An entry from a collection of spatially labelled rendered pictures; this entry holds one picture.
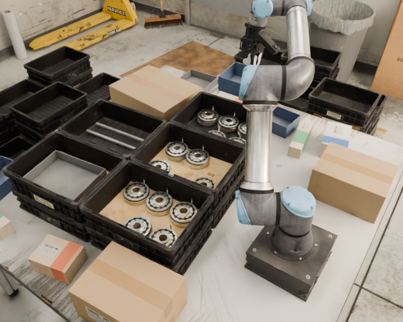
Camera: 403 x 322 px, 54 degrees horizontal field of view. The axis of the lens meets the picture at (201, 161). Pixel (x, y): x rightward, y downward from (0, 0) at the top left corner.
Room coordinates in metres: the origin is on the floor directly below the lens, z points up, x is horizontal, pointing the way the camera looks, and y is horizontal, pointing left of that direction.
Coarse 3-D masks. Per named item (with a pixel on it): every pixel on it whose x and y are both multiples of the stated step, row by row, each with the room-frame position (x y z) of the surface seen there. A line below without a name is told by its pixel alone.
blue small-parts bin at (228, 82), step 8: (232, 64) 1.61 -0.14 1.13; (240, 64) 1.61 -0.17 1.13; (224, 72) 1.54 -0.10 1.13; (232, 72) 1.60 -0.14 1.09; (240, 72) 1.61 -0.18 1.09; (224, 80) 1.49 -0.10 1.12; (232, 80) 1.47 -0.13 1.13; (240, 80) 1.58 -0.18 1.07; (224, 88) 1.49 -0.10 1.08; (232, 88) 1.47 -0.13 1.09
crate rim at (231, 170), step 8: (160, 128) 1.40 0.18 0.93; (184, 128) 1.40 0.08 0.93; (152, 136) 1.34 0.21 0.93; (208, 136) 1.34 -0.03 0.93; (144, 144) 1.28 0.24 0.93; (232, 144) 1.28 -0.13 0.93; (136, 152) 1.23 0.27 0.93; (136, 160) 1.18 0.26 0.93; (240, 160) 1.19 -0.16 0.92; (152, 168) 1.14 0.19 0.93; (160, 168) 1.14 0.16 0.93; (232, 168) 1.14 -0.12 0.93; (176, 176) 1.09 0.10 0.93; (224, 176) 1.09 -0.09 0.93; (200, 184) 1.05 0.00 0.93; (224, 184) 1.06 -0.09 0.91; (216, 192) 1.01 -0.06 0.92
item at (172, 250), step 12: (120, 168) 1.14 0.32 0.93; (144, 168) 1.14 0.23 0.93; (108, 180) 1.07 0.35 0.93; (180, 180) 1.07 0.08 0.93; (96, 192) 1.00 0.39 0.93; (204, 192) 1.01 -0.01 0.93; (84, 204) 0.95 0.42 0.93; (204, 204) 0.95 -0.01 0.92; (96, 216) 0.89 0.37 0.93; (120, 228) 0.84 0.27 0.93; (192, 228) 0.85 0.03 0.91; (144, 240) 0.79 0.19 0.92; (180, 240) 0.79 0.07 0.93; (168, 252) 0.75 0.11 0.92
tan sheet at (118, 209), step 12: (120, 192) 1.10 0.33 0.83; (108, 204) 1.03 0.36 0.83; (120, 204) 1.03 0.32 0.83; (144, 204) 1.03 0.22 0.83; (108, 216) 0.98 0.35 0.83; (120, 216) 0.98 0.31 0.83; (132, 216) 0.98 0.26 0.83; (144, 216) 0.98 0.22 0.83; (156, 216) 0.98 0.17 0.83; (168, 216) 0.98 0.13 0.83; (156, 228) 0.92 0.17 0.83; (180, 228) 0.92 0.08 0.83
